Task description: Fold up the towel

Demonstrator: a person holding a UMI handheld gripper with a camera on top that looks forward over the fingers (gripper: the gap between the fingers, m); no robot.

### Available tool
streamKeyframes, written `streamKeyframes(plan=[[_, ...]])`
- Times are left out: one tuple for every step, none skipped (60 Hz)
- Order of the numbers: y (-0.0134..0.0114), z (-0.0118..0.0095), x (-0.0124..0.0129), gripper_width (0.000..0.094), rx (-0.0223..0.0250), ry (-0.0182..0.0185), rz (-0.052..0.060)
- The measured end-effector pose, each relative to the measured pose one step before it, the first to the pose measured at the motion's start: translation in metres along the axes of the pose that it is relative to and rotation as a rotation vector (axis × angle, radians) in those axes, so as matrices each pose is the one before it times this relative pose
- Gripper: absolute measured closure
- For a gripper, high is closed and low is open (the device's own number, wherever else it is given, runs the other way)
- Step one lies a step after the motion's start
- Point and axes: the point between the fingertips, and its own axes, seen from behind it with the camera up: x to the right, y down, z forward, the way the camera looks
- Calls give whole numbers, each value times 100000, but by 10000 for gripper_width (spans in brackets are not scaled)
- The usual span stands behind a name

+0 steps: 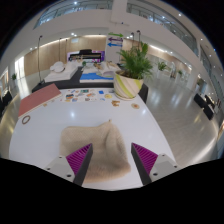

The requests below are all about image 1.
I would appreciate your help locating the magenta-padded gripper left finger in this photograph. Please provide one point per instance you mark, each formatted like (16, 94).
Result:
(79, 159)

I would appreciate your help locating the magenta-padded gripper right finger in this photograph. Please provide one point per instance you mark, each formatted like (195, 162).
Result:
(146, 159)

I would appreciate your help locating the beige terry towel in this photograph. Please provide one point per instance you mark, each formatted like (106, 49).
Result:
(103, 146)

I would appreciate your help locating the small round wooden piece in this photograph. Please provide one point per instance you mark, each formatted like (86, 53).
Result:
(135, 106)
(115, 103)

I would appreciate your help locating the sheet of colourful stickers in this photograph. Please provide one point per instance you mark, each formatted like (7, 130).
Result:
(71, 96)

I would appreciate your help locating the pink flat board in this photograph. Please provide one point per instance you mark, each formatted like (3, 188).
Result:
(38, 99)

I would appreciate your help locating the potted plant in striped pot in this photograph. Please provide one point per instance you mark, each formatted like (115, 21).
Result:
(126, 87)

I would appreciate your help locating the group of black chairs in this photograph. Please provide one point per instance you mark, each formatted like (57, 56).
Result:
(5, 101)
(205, 106)

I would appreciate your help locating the blue and white model board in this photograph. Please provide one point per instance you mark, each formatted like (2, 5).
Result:
(91, 76)

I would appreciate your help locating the white landscape model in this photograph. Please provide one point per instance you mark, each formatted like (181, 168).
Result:
(60, 75)

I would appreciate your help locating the small far potted plant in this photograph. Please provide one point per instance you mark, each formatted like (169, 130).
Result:
(13, 76)

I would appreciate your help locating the black floor lamp pole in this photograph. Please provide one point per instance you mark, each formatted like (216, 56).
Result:
(138, 38)
(132, 36)
(39, 60)

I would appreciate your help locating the arrow direction sign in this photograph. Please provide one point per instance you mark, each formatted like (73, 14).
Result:
(115, 39)

